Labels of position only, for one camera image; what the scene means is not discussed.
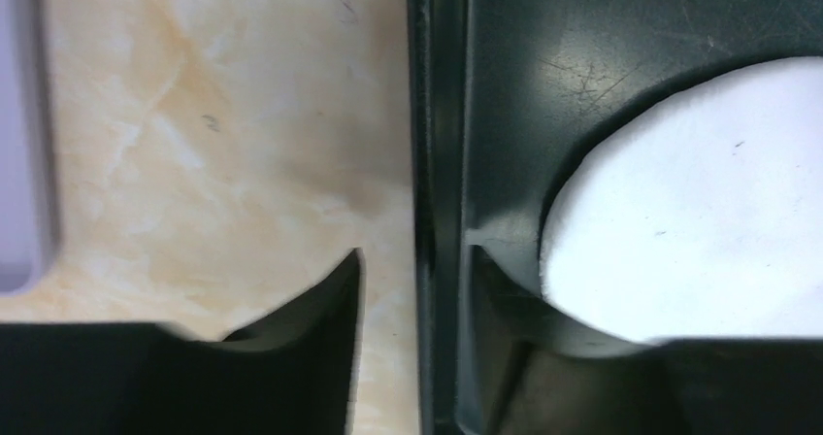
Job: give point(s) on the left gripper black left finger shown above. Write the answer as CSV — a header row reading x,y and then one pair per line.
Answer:
x,y
289,372

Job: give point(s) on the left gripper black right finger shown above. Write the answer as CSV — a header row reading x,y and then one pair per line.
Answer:
x,y
540,371

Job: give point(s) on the black baking tray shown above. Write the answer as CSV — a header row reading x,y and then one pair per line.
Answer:
x,y
506,98

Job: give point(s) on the lilac rectangular tray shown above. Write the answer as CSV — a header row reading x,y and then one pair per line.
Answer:
x,y
30,229

